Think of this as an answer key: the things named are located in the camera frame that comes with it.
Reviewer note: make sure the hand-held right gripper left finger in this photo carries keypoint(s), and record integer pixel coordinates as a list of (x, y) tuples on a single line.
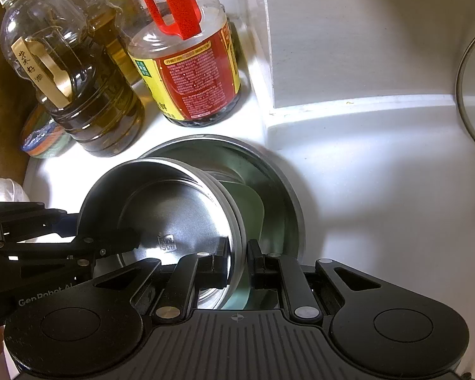
[(221, 263)]

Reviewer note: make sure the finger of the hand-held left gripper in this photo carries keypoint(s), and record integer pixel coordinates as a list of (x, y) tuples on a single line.
[(31, 221), (95, 245)]

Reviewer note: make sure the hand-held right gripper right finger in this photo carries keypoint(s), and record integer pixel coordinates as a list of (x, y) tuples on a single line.
[(256, 265)]

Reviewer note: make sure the green plastic tray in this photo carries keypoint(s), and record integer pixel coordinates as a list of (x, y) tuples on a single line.
[(253, 221)]

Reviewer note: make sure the stainless steel bowl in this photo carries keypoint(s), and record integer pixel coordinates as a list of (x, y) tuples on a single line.
[(162, 213)]

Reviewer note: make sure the stainless steel plate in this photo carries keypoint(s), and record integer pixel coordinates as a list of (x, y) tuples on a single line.
[(277, 190)]

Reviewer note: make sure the colourful striped bowl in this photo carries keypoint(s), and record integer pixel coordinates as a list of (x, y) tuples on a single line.
[(43, 138)]

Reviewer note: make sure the large cooking oil bottle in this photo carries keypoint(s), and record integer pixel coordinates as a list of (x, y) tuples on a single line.
[(91, 99)]

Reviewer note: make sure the red label sauce bottle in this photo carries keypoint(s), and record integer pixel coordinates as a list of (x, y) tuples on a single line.
[(194, 75)]

